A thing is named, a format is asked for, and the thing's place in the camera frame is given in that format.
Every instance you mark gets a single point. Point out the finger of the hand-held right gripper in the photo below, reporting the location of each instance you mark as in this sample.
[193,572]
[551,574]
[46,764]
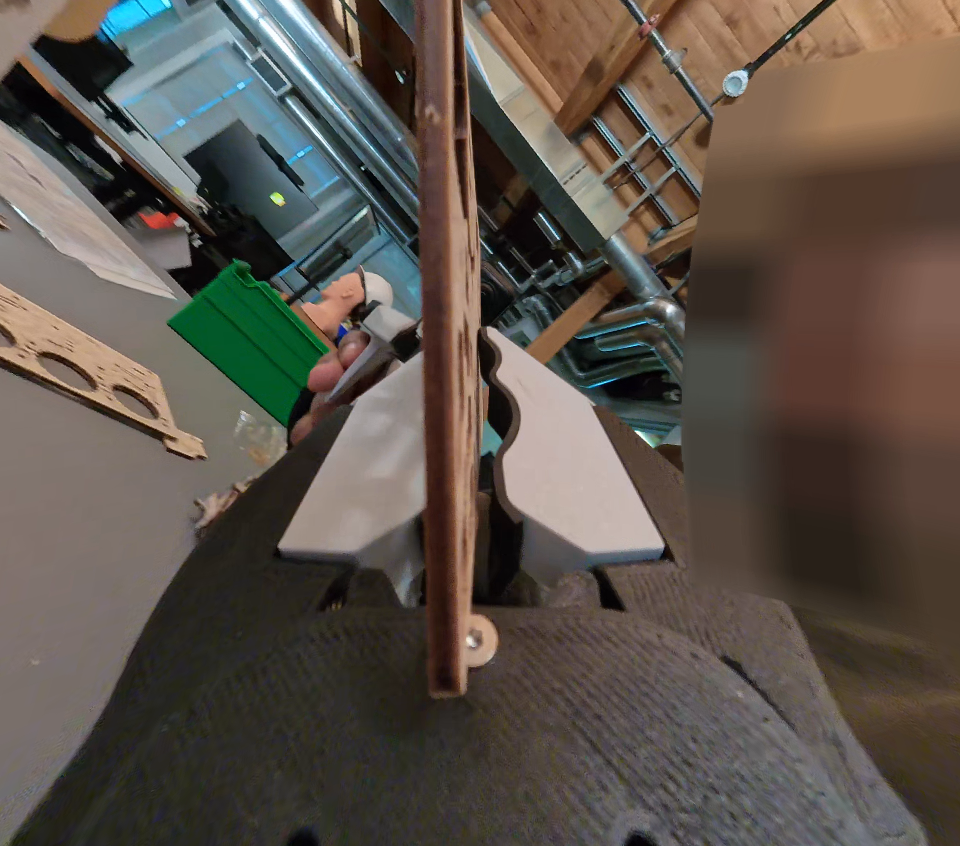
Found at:
[371,366]

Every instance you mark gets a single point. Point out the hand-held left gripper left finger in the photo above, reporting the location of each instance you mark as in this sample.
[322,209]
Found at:
[360,471]

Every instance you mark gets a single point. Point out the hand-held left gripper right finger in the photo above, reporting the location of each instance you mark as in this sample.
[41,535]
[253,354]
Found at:
[577,478]

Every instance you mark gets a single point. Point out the wooden gear parts sheet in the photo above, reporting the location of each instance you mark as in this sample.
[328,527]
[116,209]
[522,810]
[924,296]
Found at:
[442,261]

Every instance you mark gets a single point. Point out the wooden model assembly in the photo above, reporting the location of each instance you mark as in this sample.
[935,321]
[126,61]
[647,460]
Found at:
[221,505]

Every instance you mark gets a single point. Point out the grey desk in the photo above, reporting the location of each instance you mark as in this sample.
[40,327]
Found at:
[90,561]

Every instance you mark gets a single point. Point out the clear plastic bag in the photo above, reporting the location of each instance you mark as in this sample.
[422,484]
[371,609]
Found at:
[259,437]

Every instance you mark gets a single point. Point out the green plastic bin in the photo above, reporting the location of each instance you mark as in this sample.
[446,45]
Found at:
[247,336]

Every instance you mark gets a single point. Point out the wooden sheet with round holes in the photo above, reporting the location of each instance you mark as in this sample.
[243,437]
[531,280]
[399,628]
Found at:
[75,336]

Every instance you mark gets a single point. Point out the black ceiling pipe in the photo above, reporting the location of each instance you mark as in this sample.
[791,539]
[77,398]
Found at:
[660,36]

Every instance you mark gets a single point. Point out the metal air duct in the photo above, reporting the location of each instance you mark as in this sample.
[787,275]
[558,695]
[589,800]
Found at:
[540,163]

